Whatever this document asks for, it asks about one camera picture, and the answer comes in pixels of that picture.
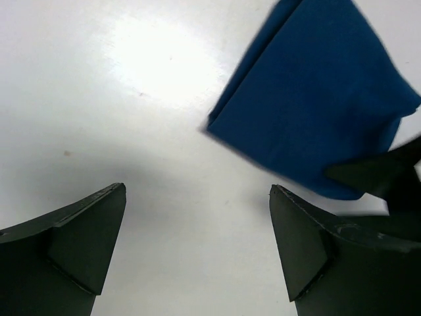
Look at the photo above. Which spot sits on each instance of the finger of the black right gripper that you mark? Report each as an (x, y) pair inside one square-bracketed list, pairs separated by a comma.
[(392, 177)]

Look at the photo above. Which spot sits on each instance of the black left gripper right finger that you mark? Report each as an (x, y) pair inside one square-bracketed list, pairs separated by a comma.
[(346, 265)]

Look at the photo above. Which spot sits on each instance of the blue Mickey print t-shirt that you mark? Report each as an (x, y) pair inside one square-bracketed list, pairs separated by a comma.
[(315, 88)]

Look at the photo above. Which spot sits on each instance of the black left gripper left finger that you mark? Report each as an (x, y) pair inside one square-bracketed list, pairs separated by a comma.
[(57, 264)]

